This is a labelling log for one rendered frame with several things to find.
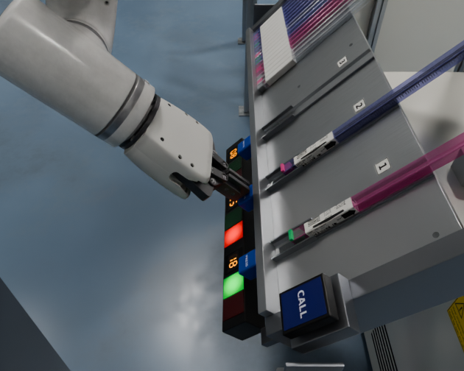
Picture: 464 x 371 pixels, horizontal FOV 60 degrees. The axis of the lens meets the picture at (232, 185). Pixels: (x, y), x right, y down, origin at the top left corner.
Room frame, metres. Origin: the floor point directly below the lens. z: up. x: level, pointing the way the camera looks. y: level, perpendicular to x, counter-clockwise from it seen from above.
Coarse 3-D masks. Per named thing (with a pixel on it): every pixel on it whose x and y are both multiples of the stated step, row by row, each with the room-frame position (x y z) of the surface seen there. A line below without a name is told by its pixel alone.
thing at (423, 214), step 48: (336, 48) 0.57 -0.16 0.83; (288, 96) 0.54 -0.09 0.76; (336, 96) 0.46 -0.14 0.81; (288, 144) 0.44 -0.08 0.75; (384, 144) 0.33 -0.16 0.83; (288, 192) 0.35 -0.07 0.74; (336, 192) 0.31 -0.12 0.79; (432, 192) 0.25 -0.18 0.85; (288, 240) 0.28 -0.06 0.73; (336, 240) 0.25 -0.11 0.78; (384, 240) 0.22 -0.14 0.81; (432, 240) 0.20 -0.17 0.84; (288, 288) 0.22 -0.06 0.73
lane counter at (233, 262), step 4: (240, 248) 0.32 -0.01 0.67; (232, 252) 0.32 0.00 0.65; (236, 252) 0.32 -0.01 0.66; (240, 252) 0.31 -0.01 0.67; (228, 256) 0.32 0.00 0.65; (232, 256) 0.31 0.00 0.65; (236, 256) 0.31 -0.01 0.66; (240, 256) 0.31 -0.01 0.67; (228, 260) 0.31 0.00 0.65; (232, 260) 0.31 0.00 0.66; (236, 260) 0.30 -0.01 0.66; (228, 264) 0.30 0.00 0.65; (232, 264) 0.30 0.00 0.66; (236, 264) 0.30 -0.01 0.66; (228, 268) 0.30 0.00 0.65; (232, 268) 0.30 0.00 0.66; (236, 268) 0.29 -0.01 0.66; (228, 272) 0.29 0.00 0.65
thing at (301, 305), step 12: (300, 288) 0.18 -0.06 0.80; (312, 288) 0.18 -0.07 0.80; (288, 300) 0.18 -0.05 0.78; (300, 300) 0.17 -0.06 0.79; (312, 300) 0.17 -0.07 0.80; (324, 300) 0.16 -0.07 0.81; (288, 312) 0.17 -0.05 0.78; (300, 312) 0.16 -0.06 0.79; (312, 312) 0.16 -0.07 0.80; (324, 312) 0.15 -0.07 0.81; (288, 324) 0.16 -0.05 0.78; (300, 324) 0.15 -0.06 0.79
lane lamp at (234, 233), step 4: (236, 224) 0.36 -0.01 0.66; (240, 224) 0.36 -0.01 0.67; (232, 228) 0.36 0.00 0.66; (236, 228) 0.36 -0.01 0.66; (240, 228) 0.35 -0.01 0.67; (228, 232) 0.36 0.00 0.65; (232, 232) 0.36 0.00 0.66; (236, 232) 0.35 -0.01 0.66; (240, 232) 0.35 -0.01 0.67; (228, 236) 0.35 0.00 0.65; (232, 236) 0.35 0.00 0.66; (236, 236) 0.34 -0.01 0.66; (240, 236) 0.34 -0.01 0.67; (228, 240) 0.34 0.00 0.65; (232, 240) 0.34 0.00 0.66; (236, 240) 0.34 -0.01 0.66; (228, 244) 0.34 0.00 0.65
